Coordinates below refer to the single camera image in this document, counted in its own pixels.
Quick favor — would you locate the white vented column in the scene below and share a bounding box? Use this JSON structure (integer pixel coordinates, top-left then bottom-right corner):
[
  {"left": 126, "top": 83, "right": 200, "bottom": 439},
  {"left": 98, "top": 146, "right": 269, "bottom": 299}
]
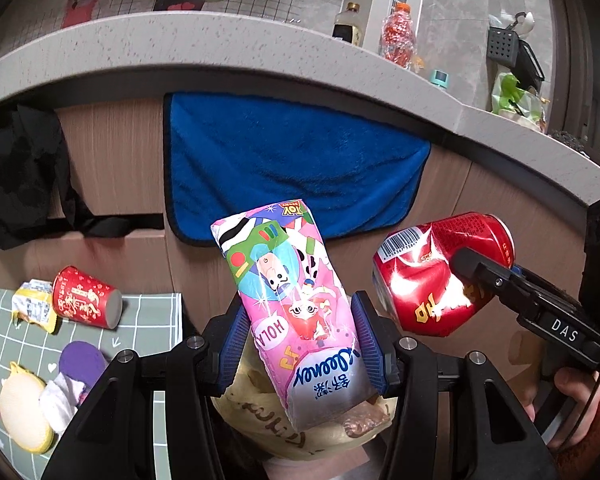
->
[{"left": 365, "top": 0, "right": 426, "bottom": 56}]

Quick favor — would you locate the green checked tablecloth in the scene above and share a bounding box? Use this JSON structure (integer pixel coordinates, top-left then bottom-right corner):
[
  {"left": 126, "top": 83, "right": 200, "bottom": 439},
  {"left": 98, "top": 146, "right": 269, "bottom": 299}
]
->
[{"left": 0, "top": 285, "right": 183, "bottom": 480}]

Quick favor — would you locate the red paper cup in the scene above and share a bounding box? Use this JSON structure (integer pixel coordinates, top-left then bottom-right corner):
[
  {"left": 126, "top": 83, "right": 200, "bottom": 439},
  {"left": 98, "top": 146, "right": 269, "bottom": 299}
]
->
[{"left": 51, "top": 266, "right": 124, "bottom": 331}]

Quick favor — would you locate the black perforated utensil holder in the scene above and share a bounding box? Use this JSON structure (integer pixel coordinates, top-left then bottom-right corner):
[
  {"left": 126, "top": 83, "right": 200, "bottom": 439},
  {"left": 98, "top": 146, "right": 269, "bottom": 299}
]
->
[{"left": 487, "top": 26, "right": 522, "bottom": 67}]

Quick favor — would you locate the pink printed tissue packet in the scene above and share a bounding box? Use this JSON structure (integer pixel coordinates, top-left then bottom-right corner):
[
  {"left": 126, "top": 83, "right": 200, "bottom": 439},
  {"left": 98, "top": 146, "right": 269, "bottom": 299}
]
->
[{"left": 210, "top": 199, "right": 376, "bottom": 433}]

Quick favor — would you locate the yellow plastic bin bag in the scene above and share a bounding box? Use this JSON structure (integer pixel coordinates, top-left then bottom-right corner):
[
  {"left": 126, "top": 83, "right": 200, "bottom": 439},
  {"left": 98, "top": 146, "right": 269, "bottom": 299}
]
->
[{"left": 211, "top": 340, "right": 396, "bottom": 461}]

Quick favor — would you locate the round cream sponge yellow edge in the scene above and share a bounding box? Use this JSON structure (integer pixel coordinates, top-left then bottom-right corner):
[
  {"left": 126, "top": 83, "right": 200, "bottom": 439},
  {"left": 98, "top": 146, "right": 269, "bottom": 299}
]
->
[{"left": 0, "top": 361, "right": 57, "bottom": 455}]

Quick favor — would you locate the blue towel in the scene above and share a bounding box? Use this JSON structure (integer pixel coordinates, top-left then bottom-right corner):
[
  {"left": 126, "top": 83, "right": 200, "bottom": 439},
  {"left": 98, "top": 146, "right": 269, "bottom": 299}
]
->
[{"left": 162, "top": 91, "right": 432, "bottom": 248}]

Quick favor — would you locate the black cloth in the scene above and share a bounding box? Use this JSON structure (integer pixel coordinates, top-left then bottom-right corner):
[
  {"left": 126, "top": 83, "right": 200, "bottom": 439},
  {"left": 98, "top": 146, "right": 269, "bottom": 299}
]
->
[{"left": 0, "top": 102, "right": 166, "bottom": 256}]

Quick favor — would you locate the dark scouring pad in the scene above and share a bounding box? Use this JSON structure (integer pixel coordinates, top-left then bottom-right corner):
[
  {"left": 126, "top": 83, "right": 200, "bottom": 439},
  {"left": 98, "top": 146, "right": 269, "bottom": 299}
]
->
[{"left": 550, "top": 129, "right": 588, "bottom": 153}]

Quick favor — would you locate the yellow and white packet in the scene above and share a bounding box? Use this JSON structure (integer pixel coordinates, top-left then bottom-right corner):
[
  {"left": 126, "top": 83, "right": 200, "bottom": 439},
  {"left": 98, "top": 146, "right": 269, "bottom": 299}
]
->
[{"left": 11, "top": 280, "right": 60, "bottom": 335}]

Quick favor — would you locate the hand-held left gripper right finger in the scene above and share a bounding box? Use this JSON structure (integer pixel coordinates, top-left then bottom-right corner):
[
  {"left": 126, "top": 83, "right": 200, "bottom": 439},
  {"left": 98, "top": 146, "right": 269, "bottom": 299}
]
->
[{"left": 351, "top": 291, "right": 561, "bottom": 480}]

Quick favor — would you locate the white spoon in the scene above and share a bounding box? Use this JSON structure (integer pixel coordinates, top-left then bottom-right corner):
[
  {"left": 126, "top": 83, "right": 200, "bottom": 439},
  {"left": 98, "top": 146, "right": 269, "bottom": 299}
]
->
[{"left": 512, "top": 11, "right": 537, "bottom": 36}]

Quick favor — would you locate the red drink can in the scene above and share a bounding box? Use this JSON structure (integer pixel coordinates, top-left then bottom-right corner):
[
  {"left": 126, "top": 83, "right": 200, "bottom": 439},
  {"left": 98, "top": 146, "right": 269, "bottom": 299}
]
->
[{"left": 371, "top": 211, "right": 517, "bottom": 338}]

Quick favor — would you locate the black dish rack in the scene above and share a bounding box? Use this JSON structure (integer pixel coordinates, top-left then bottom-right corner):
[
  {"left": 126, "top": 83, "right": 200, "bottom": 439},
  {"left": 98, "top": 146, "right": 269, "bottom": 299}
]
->
[{"left": 515, "top": 40, "right": 547, "bottom": 92}]

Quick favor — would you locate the person's right hand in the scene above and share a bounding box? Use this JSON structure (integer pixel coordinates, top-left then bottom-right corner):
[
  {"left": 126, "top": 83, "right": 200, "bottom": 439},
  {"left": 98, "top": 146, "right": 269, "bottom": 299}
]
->
[{"left": 525, "top": 370, "right": 600, "bottom": 456}]

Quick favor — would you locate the dark soy sauce bottle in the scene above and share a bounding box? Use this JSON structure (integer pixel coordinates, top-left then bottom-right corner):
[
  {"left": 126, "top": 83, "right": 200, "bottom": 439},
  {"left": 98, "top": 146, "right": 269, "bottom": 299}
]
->
[{"left": 331, "top": 1, "right": 363, "bottom": 47}]

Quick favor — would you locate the orange-capped plastic bottle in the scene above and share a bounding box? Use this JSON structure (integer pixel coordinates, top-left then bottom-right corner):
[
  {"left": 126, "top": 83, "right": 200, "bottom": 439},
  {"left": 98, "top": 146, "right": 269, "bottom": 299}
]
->
[{"left": 378, "top": 2, "right": 421, "bottom": 71}]

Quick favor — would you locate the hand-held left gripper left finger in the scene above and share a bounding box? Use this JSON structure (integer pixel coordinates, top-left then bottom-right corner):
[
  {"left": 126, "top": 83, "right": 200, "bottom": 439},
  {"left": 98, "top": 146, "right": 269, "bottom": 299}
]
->
[{"left": 40, "top": 305, "right": 253, "bottom": 480}]

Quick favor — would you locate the green plastic bag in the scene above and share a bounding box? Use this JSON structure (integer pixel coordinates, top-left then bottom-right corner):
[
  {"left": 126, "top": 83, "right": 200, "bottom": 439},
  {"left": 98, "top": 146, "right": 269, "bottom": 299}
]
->
[{"left": 490, "top": 72, "right": 551, "bottom": 128}]

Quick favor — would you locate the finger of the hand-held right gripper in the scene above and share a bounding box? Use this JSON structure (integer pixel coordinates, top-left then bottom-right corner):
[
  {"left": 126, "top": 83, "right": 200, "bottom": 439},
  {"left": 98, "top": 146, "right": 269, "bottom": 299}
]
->
[{"left": 452, "top": 247, "right": 531, "bottom": 316}]

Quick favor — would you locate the grey stone kitchen counter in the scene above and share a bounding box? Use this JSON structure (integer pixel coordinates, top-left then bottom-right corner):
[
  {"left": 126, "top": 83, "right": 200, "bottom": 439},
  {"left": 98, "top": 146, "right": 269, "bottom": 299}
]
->
[{"left": 0, "top": 10, "right": 600, "bottom": 206}]

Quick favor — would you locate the white crumpled tissue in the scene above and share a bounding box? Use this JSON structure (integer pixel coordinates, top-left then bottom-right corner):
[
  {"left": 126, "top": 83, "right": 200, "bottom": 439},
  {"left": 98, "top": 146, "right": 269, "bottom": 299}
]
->
[{"left": 39, "top": 374, "right": 90, "bottom": 436}]

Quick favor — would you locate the purple eggplant-shaped sponge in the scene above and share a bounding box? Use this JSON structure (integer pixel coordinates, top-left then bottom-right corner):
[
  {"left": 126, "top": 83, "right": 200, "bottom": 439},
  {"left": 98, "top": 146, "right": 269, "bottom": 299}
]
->
[{"left": 59, "top": 341, "right": 107, "bottom": 398}]

